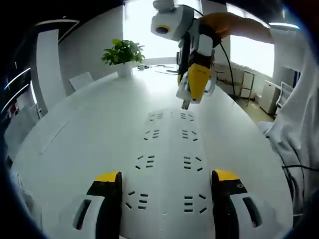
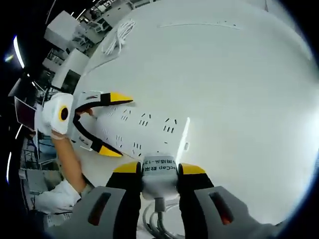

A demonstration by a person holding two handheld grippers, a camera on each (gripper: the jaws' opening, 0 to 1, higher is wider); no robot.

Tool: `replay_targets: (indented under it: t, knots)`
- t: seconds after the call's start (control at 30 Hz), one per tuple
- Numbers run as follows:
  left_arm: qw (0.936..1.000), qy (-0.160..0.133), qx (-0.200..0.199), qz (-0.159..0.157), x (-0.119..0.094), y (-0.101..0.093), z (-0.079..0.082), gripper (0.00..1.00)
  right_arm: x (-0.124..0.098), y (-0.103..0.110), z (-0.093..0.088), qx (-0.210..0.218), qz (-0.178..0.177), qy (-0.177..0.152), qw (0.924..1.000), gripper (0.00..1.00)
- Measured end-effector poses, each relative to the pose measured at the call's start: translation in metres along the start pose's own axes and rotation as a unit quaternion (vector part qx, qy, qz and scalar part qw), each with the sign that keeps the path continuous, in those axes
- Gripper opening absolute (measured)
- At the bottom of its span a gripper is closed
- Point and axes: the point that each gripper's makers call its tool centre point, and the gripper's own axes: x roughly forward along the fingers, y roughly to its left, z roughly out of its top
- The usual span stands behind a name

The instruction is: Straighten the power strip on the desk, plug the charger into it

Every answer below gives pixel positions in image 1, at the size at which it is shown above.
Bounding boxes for person's white clothing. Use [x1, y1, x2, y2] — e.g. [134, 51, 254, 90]
[257, 24, 319, 226]

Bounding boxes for papers on desk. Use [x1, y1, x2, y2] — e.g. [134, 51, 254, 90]
[154, 64, 179, 74]

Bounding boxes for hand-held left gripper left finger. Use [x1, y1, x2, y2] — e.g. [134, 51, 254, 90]
[71, 171, 123, 239]

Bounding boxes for person's right hand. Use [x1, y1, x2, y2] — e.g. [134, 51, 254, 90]
[198, 12, 233, 47]

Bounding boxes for white charger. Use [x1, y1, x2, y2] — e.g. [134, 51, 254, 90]
[175, 72, 200, 111]

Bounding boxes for white desk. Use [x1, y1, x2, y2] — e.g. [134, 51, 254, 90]
[9, 65, 295, 239]

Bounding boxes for green potted plant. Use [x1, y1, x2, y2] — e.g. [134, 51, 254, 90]
[100, 38, 146, 67]

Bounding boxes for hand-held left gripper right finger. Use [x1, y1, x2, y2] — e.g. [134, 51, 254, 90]
[210, 169, 265, 239]

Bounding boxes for white office chair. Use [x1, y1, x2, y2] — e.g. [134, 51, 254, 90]
[276, 81, 294, 116]

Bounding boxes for white plant pot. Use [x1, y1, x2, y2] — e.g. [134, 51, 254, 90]
[117, 62, 133, 78]

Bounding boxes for white power strip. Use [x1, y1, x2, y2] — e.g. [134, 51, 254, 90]
[119, 108, 218, 239]

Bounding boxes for white cabinet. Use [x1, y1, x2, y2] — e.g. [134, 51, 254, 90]
[260, 79, 283, 116]

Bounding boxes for bright window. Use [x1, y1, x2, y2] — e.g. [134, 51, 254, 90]
[123, 0, 275, 78]

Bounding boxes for thin black cable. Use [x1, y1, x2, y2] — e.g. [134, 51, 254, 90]
[281, 146, 319, 218]

